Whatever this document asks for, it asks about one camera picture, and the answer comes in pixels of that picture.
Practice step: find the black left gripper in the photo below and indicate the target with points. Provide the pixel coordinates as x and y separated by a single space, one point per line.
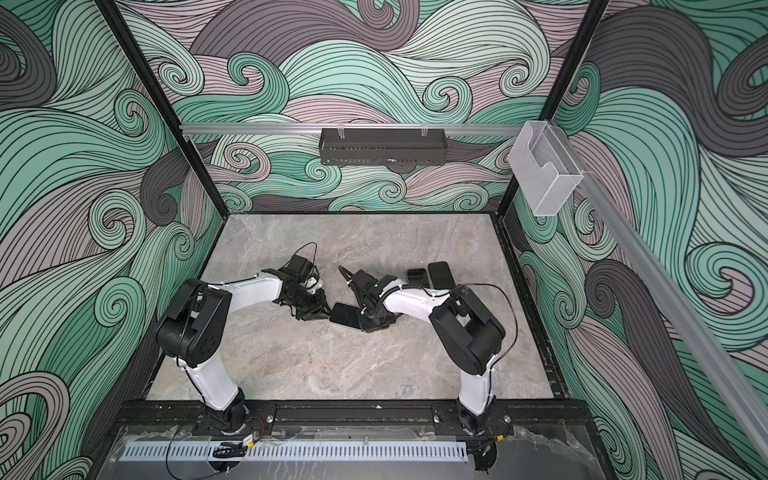
319 311

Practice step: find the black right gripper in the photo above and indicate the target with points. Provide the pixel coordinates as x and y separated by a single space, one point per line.
388 321

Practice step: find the dark blue phone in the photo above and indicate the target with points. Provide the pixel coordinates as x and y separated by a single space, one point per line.
345 311

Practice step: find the black phone case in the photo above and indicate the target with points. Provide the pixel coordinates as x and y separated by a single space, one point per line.
441 276

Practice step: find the light blue phone case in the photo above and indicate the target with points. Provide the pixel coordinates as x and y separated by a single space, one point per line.
348 323

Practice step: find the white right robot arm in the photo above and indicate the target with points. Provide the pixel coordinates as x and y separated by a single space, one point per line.
469 332

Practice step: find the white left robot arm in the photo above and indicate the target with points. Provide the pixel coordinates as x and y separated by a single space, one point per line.
192 327

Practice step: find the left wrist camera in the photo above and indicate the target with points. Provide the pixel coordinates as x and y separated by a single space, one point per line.
302 269

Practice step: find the white slotted cable duct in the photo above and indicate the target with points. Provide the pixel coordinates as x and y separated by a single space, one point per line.
394 451

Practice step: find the black wall tray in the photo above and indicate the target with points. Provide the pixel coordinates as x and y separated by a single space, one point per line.
382 146

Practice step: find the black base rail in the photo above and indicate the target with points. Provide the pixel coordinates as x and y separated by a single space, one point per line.
558 418

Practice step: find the clear plastic wall bin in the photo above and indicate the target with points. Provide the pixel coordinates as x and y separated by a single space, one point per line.
544 162

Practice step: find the black corner frame post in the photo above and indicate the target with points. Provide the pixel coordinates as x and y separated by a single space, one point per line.
132 51

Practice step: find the right black corner post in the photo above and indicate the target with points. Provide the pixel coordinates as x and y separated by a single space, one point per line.
574 39

